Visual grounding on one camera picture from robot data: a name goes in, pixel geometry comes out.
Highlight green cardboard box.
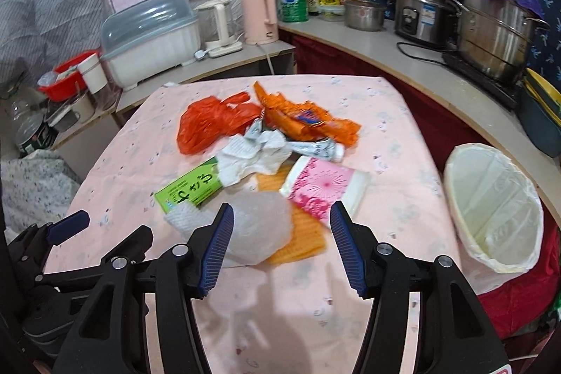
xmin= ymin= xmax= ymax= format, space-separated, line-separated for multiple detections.
xmin=154 ymin=157 xmax=223 ymax=213

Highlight orange waffle cloth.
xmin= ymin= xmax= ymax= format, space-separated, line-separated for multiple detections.
xmin=257 ymin=163 xmax=326 ymax=266

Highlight red plastic bag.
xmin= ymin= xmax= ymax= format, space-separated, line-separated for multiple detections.
xmin=177 ymin=92 xmax=262 ymax=155

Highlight clear bubble wrap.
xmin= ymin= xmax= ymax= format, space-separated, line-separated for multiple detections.
xmin=164 ymin=190 xmax=293 ymax=268

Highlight pink paper cup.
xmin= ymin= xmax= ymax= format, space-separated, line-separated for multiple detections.
xmin=279 ymin=156 xmax=371 ymax=226

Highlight white paper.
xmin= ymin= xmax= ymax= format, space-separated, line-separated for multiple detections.
xmin=215 ymin=118 xmax=292 ymax=187

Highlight squeezed toothpaste tube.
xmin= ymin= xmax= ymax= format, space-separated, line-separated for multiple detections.
xmin=287 ymin=138 xmax=345 ymax=163

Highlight orange snack wrapper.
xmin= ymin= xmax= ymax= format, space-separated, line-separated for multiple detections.
xmin=253 ymin=83 xmax=361 ymax=148

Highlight white-lined trash bin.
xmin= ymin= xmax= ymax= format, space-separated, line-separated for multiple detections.
xmin=444 ymin=142 xmax=544 ymax=274

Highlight red plastic basket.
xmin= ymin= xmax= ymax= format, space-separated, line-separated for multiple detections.
xmin=38 ymin=49 xmax=99 ymax=102

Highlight pink patterned tablecloth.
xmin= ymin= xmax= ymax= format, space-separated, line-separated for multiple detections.
xmin=43 ymin=74 xmax=463 ymax=374

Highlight white cup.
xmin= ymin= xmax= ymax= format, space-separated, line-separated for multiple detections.
xmin=77 ymin=53 xmax=107 ymax=94

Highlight white dish rack box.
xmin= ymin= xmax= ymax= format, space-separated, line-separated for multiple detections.
xmin=101 ymin=0 xmax=202 ymax=91

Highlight stacked blue yellow basins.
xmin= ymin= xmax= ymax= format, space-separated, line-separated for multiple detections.
xmin=517 ymin=67 xmax=560 ymax=158

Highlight black induction cooktop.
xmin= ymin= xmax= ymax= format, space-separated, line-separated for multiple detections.
xmin=441 ymin=51 xmax=519 ymax=111

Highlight white glass kettle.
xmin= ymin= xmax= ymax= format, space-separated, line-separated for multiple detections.
xmin=195 ymin=0 xmax=243 ymax=58

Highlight pink electric kettle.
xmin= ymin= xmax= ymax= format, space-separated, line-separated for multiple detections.
xmin=242 ymin=0 xmax=279 ymax=45

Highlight large steel steamer pot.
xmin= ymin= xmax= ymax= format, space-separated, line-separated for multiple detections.
xmin=446 ymin=0 xmax=549 ymax=83

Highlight silver rice cooker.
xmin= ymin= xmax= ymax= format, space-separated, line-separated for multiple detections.
xmin=394 ymin=0 xmax=454 ymax=48

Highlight green milk powder can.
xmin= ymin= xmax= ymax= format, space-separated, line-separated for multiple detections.
xmin=279 ymin=0 xmax=308 ymax=23

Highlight small steel pot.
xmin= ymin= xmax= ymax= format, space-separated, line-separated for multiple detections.
xmin=344 ymin=0 xmax=385 ymax=32

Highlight black power cable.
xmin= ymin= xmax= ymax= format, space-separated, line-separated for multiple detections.
xmin=396 ymin=42 xmax=448 ymax=64

